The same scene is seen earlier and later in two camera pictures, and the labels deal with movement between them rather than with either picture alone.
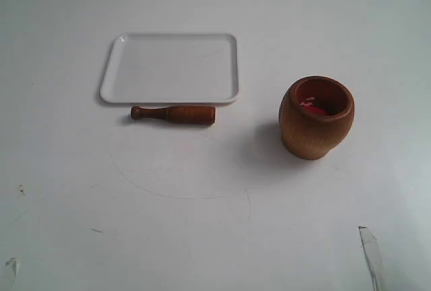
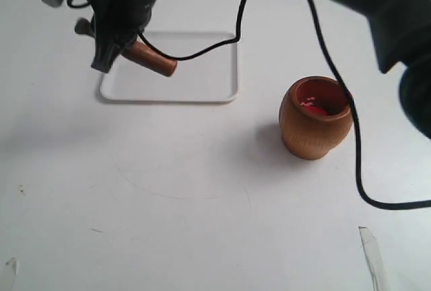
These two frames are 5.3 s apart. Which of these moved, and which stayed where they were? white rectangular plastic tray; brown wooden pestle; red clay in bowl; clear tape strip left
Moved: brown wooden pestle
Stayed: red clay in bowl; white rectangular plastic tray; clear tape strip left
